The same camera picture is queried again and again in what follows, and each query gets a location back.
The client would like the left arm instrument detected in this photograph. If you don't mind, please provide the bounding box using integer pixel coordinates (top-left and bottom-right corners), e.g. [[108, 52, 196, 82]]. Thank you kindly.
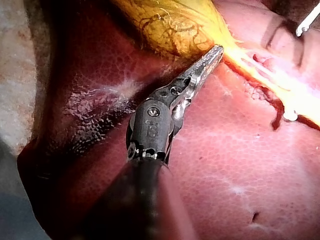
[[125, 75, 193, 165]]

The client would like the left arm instrument jaw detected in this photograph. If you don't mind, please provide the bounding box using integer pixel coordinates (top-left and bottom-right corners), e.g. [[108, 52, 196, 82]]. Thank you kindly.
[[185, 44, 225, 83], [188, 53, 224, 99]]

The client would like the gallbladder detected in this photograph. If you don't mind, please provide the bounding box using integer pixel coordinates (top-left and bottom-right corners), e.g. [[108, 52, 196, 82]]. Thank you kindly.
[[109, 0, 241, 61]]

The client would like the dark red liver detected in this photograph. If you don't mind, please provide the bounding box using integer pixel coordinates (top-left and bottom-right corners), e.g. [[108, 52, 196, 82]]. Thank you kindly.
[[16, 0, 320, 240]]

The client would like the white cloth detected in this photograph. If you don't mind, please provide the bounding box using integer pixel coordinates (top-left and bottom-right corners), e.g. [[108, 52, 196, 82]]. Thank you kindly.
[[0, 0, 41, 156]]

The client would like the white clip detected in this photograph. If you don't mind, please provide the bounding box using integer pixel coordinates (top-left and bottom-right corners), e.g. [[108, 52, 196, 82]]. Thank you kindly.
[[295, 1, 320, 38], [282, 109, 299, 123]]

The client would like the thin tube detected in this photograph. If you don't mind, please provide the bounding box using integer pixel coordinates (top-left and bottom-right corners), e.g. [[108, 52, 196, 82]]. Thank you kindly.
[[223, 49, 320, 132]]

